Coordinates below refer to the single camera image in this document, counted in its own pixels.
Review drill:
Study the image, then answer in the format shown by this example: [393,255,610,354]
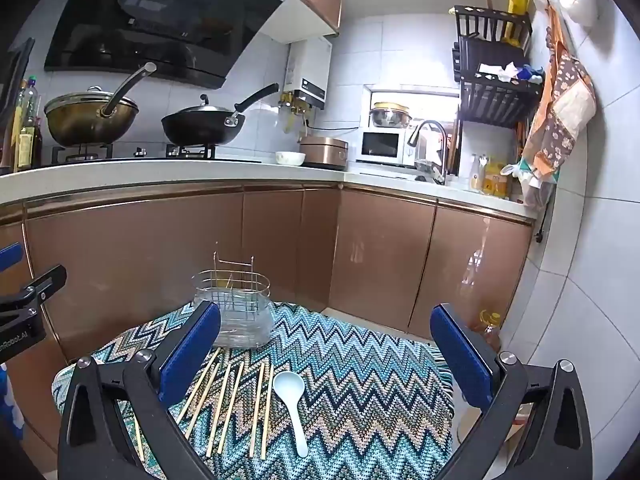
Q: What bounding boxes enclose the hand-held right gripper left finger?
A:
[57,301,236,480]

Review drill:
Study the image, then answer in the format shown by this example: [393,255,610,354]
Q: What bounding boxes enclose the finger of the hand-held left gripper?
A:
[0,242,24,272]
[0,266,67,318]

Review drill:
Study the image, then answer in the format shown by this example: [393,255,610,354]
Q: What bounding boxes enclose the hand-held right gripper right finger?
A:
[430,302,593,480]

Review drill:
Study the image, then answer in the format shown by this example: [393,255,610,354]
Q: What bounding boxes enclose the set of wooden chopsticks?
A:
[132,347,276,463]

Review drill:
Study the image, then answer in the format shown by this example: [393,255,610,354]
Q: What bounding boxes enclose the wire and plastic utensil holder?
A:
[192,252,275,350]

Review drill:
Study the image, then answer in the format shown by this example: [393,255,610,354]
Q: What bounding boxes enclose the person's left hand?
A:
[0,364,24,442]

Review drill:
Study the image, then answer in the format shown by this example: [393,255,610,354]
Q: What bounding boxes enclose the large cooking oil bottle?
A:
[477,309,503,353]

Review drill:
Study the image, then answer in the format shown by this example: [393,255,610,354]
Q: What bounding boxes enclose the zigzag knitted cloth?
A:
[52,301,458,480]

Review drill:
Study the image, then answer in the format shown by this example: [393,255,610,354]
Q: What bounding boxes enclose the brown kitchen base cabinets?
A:
[0,157,541,461]

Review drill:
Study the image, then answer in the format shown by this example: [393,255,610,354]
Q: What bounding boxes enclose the oil bottle yellow label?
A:
[16,110,43,171]

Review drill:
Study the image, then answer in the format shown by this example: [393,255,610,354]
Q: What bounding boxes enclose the brass wok with lid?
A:
[44,62,158,147]

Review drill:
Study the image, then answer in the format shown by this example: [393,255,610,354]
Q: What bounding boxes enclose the black gas stove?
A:
[40,142,261,166]

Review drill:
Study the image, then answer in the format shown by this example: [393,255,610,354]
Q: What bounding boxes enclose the brown thermal kettle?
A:
[0,37,36,161]

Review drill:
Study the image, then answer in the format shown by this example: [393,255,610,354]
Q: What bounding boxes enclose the yellow detergent bottle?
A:
[482,156,508,196]

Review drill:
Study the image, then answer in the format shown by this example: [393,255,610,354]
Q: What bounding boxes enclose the clear plastic bag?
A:
[502,160,556,208]

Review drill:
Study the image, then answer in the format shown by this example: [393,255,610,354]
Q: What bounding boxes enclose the metal kitchen faucet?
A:
[407,120,449,185]

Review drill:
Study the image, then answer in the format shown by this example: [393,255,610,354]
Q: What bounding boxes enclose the black wok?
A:
[161,83,280,147]

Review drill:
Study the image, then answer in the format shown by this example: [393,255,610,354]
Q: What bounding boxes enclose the white microwave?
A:
[361,129,416,166]

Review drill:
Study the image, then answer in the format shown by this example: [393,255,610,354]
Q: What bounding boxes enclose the brown rice cooker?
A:
[299,135,349,170]

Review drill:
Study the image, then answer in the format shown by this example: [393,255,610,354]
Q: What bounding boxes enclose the steel pot on microwave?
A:
[369,102,413,129]

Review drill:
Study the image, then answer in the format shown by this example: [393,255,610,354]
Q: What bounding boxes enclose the black dish rack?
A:
[451,5,545,128]

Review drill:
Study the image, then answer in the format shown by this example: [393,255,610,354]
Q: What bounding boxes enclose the yellow gas pipe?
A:
[280,91,311,133]

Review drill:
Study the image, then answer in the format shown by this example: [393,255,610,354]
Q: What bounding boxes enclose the patterned hanging apron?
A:
[520,2,597,181]

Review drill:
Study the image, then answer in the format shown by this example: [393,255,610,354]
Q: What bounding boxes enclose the white rag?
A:
[477,62,523,83]

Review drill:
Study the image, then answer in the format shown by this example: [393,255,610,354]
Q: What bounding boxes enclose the black range hood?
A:
[44,0,301,92]

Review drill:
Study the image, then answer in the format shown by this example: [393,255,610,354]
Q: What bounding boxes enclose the white water heater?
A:
[286,37,333,110]

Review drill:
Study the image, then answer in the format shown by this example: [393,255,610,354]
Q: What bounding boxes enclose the yellow plastic container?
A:
[502,0,531,46]

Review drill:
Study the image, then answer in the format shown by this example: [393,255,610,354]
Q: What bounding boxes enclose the black power cable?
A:
[304,109,362,135]

